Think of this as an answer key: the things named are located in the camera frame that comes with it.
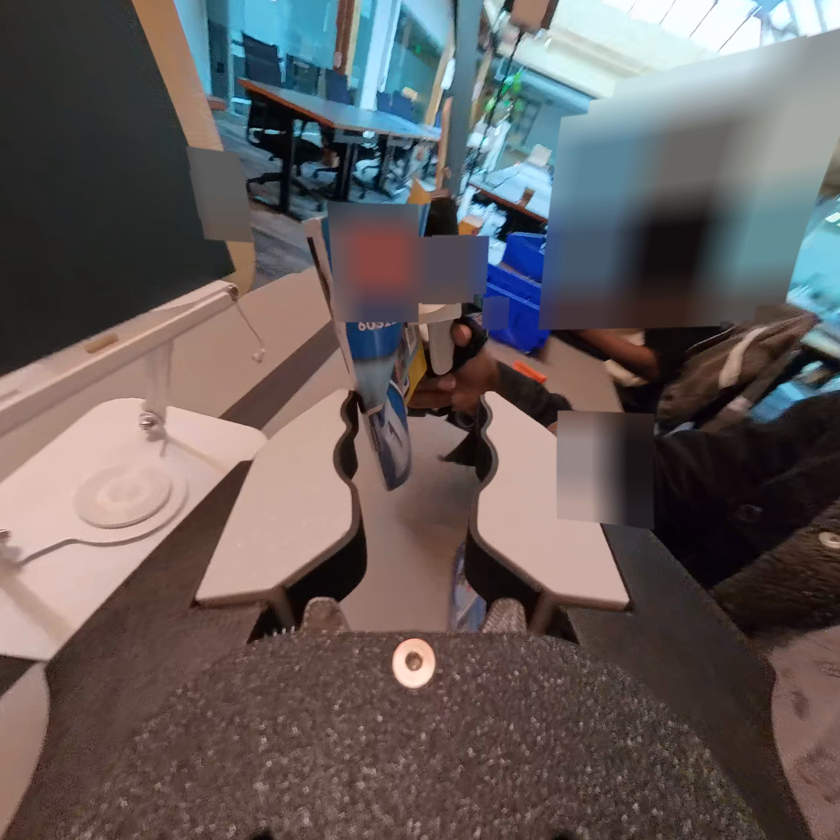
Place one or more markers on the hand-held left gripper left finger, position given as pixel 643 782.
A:
pixel 289 518

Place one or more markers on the stand display board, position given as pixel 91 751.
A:
pixel 85 197

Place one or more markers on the lego instruction booklet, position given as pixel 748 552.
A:
pixel 387 407

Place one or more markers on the wooden desk black legs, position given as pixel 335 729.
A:
pixel 341 118

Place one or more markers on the black office chair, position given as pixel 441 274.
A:
pixel 262 85

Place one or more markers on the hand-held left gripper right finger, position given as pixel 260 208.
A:
pixel 525 525

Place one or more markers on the yellow purple box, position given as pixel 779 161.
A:
pixel 420 190

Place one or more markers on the white stand base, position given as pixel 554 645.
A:
pixel 65 590

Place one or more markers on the grey printed sweatshirt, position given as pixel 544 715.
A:
pixel 807 722

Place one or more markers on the blue plastic bin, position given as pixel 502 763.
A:
pixel 518 308
pixel 525 253

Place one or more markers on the orange block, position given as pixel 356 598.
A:
pixel 530 371

